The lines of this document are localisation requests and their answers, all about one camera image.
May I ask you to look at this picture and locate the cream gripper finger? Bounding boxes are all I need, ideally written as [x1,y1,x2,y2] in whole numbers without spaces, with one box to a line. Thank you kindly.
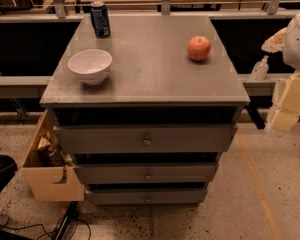
[269,71,300,132]

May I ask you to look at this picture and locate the red apple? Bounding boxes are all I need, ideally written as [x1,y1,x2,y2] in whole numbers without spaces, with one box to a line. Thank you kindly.
[187,36,211,62]

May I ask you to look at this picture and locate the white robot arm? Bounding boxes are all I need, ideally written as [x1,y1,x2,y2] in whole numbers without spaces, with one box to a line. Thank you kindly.
[261,11,300,132]

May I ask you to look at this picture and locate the white bowl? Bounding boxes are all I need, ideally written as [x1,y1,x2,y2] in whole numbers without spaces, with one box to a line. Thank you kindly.
[68,49,112,85]

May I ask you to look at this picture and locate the clear sanitizer bottle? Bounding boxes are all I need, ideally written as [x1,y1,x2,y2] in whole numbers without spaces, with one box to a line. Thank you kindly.
[251,55,269,81]

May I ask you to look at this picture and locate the grey drawer cabinet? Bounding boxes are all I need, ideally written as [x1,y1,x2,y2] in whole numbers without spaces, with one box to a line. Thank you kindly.
[41,16,249,199]

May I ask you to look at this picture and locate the bottom grey drawer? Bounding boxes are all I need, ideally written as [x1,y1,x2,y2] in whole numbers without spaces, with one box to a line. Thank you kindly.
[85,188,207,205]

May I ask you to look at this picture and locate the grey drawer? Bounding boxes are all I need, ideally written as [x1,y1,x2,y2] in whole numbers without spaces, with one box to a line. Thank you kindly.
[85,188,207,205]
[74,163,217,184]
[54,124,237,154]

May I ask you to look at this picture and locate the middle grey drawer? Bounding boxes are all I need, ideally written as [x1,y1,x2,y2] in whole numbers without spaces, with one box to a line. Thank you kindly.
[74,163,217,184]

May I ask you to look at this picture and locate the blue soda can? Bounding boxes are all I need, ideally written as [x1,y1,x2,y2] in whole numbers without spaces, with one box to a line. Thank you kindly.
[90,1,111,38]

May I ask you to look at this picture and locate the top grey drawer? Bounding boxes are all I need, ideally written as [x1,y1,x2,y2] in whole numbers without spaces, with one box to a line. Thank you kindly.
[54,124,237,154]

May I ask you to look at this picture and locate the snack bags in box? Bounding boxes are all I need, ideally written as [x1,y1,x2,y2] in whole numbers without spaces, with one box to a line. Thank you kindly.
[37,130,73,167]

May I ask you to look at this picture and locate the wooden side box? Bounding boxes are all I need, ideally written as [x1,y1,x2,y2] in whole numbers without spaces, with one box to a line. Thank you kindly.
[21,111,84,201]

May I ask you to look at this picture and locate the black chair seat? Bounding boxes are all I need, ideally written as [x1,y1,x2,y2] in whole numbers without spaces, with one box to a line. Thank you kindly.
[0,154,19,205]

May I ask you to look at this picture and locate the metal railing frame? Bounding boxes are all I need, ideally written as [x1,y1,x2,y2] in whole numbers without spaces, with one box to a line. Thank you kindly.
[0,0,300,20]

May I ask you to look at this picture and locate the black floor cables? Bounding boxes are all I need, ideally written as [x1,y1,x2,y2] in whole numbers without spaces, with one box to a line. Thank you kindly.
[0,201,92,240]

